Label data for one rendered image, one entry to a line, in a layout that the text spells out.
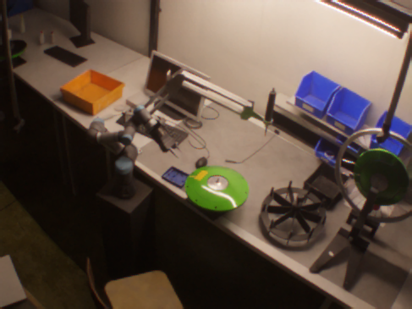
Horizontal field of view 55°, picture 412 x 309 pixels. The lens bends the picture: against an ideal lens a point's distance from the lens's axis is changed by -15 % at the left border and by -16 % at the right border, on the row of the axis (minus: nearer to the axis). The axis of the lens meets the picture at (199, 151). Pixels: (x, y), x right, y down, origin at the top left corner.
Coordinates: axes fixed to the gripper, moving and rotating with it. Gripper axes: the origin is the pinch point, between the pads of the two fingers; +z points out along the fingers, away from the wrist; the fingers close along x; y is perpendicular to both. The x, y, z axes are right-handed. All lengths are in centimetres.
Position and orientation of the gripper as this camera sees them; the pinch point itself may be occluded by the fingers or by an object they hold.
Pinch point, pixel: (180, 156)
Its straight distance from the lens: 231.1
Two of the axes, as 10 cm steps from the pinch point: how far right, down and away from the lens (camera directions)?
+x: -5.6, 5.0, -6.6
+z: 6.3, 7.7, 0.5
